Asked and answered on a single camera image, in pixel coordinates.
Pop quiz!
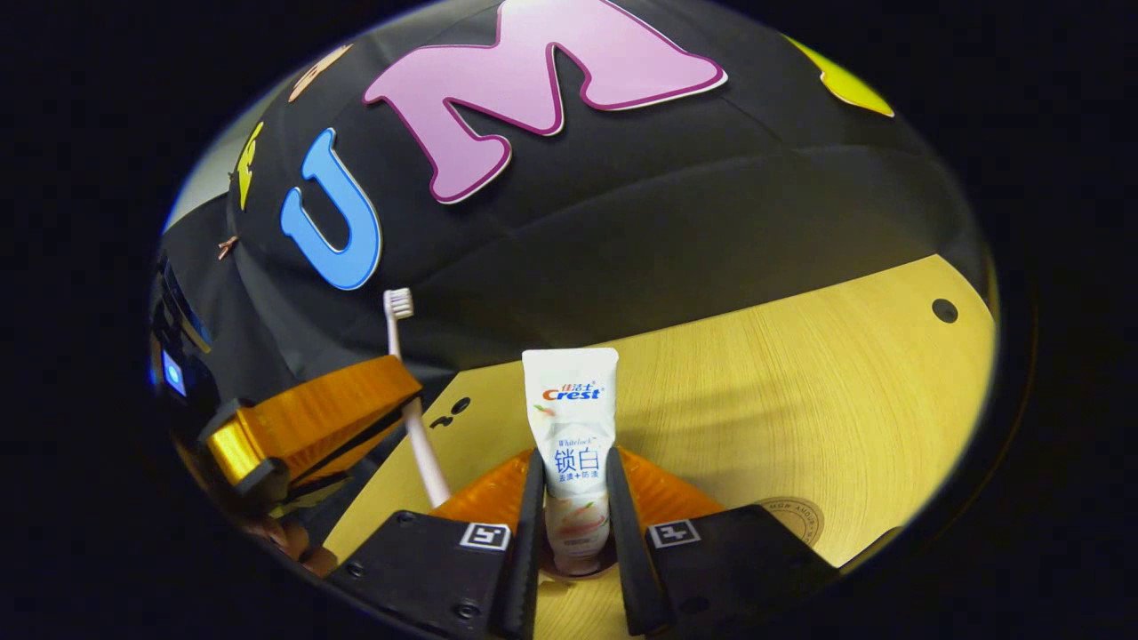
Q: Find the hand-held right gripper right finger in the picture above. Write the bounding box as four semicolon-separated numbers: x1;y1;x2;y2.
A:
605;447;841;636

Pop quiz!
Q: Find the black backdrop cloth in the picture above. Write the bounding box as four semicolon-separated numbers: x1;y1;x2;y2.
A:
156;0;992;419

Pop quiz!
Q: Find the wooden desktop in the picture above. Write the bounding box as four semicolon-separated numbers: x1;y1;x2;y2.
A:
322;253;997;640

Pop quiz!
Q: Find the pale pink toothbrush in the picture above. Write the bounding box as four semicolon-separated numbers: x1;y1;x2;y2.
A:
383;287;453;509

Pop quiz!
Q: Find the white toothpaste tube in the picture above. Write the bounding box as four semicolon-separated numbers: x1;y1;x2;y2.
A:
521;347;621;577

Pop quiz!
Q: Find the round brown cork coaster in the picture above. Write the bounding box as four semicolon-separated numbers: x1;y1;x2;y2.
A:
756;496;825;548

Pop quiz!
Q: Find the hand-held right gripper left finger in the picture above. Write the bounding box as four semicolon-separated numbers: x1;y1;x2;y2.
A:
325;449;546;640

